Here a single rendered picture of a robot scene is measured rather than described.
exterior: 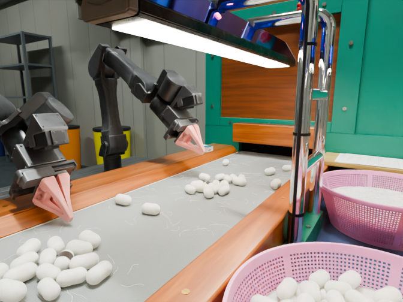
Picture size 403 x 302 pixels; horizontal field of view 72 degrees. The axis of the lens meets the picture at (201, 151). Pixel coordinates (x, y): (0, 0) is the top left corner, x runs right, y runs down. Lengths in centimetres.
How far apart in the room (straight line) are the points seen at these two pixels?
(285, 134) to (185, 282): 74
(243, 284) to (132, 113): 301
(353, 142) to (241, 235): 66
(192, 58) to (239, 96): 178
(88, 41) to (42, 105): 343
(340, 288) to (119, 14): 39
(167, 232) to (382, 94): 76
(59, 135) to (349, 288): 46
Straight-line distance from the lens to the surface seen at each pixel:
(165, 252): 42
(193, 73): 283
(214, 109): 115
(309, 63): 44
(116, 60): 94
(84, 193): 62
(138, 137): 323
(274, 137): 99
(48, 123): 51
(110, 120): 100
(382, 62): 100
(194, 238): 45
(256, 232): 42
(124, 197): 58
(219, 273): 33
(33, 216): 57
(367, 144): 100
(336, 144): 101
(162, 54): 308
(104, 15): 35
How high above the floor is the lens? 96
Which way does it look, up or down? 11 degrees down
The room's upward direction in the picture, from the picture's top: straight up
